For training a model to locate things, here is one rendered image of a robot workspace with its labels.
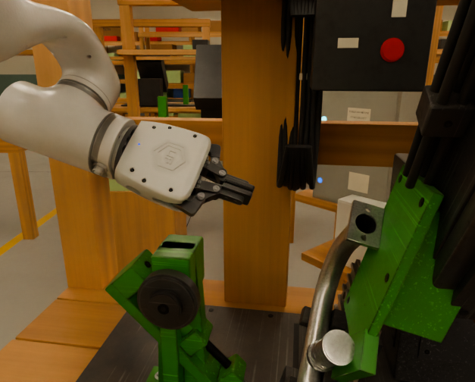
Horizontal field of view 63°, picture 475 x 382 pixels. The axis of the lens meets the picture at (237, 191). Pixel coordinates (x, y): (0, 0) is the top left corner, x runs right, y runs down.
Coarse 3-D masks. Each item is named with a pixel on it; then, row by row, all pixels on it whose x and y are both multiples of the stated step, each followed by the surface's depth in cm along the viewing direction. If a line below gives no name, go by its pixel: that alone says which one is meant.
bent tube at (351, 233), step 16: (352, 208) 48; (368, 208) 49; (384, 208) 48; (352, 224) 47; (368, 224) 50; (336, 240) 54; (352, 240) 46; (368, 240) 46; (336, 256) 55; (320, 272) 58; (336, 272) 56; (320, 288) 57; (336, 288) 57; (320, 304) 56; (320, 320) 54; (320, 336) 53; (304, 352) 53; (304, 368) 52
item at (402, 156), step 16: (400, 160) 65; (464, 320) 57; (384, 336) 70; (400, 336) 60; (416, 336) 60; (448, 336) 59; (464, 336) 58; (400, 352) 61; (416, 352) 61; (432, 352) 60; (448, 352) 59; (464, 352) 59; (400, 368) 62; (416, 368) 61; (432, 368) 61; (448, 368) 61; (464, 368) 60
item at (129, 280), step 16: (144, 256) 51; (128, 272) 48; (144, 272) 49; (112, 288) 49; (128, 288) 49; (128, 304) 50; (144, 320) 50; (192, 336) 50; (208, 336) 52; (192, 352) 51; (192, 368) 51; (208, 368) 52; (224, 368) 53; (240, 368) 53
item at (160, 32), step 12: (216, 24) 682; (144, 36) 681; (156, 36) 680; (168, 36) 680; (180, 36) 679; (192, 36) 678; (216, 36) 677; (144, 48) 694; (156, 48) 697; (168, 48) 696; (168, 60) 691; (180, 60) 691; (192, 60) 690; (168, 72) 707; (180, 72) 710; (168, 84) 707; (180, 84) 707; (192, 84) 707
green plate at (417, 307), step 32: (416, 192) 40; (384, 224) 47; (416, 224) 38; (384, 256) 44; (416, 256) 40; (352, 288) 52; (384, 288) 41; (416, 288) 41; (352, 320) 48; (384, 320) 41; (416, 320) 42; (448, 320) 41
